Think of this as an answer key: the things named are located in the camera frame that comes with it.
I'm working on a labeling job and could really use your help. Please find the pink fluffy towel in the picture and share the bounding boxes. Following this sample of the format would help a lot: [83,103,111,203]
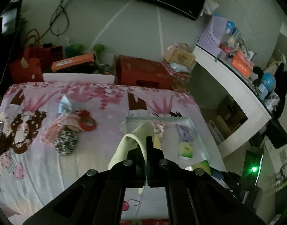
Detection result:
[40,113,80,146]

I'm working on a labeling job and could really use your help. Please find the beige gift bag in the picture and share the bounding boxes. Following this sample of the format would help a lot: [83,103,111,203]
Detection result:
[164,43,196,69]

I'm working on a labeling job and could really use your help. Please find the orange box on desk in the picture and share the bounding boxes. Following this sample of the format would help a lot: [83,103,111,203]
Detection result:
[231,50,254,78]

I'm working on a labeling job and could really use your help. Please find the red handbag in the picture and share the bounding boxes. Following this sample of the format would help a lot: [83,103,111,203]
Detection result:
[10,29,63,84]

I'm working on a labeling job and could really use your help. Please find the orange flat box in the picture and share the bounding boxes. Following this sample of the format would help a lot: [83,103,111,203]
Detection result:
[51,53,96,72]

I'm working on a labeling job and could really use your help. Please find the blue face mask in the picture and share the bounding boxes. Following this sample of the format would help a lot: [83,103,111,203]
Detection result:
[58,95,73,115]

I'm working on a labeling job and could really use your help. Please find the red patterned box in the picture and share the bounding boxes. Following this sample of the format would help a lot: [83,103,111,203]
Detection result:
[161,60,191,93]

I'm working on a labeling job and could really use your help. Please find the cartoon print bedsheet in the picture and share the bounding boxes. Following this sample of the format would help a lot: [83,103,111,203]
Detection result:
[0,82,225,216]

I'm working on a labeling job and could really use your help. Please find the red tape roll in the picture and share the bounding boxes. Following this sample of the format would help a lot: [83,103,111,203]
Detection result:
[77,110,97,132]

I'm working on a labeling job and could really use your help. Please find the white desk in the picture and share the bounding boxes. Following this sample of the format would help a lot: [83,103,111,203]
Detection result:
[193,46,272,158]

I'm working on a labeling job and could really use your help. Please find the green tissue pack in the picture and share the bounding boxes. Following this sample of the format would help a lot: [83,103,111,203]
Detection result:
[179,141,193,160]

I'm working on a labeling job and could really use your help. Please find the black hanging cables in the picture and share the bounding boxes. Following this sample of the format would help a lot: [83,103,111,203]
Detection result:
[40,0,75,40]

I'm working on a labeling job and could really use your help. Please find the yellow sponge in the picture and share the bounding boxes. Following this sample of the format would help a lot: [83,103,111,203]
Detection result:
[153,135,161,149]

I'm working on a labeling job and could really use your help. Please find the light green cloth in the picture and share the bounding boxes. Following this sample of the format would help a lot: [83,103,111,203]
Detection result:
[108,122,156,194]

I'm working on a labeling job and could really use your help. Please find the lavender perforated basket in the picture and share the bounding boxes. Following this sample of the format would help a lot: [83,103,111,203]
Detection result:
[196,16,228,57]

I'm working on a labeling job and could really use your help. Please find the green dumbbell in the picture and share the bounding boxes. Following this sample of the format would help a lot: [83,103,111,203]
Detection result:
[93,44,105,64]

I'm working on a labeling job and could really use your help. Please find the red cardboard box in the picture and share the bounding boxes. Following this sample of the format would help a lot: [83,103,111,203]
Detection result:
[116,55,173,90]

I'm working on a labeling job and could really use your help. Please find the pink floral cloth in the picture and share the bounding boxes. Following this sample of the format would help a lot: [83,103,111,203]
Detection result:
[151,121,167,139]

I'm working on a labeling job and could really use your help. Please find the sanitizer bottle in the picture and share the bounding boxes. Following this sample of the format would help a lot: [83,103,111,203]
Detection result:
[64,38,73,58]

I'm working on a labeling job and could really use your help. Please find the leopard print cloth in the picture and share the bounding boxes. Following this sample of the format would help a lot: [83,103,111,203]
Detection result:
[53,128,78,155]

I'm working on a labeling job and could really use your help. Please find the lavender cloth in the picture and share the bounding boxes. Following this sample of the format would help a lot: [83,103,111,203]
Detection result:
[176,124,194,142]

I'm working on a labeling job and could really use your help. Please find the black monitor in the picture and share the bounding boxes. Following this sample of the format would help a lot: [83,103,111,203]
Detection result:
[0,0,23,35]

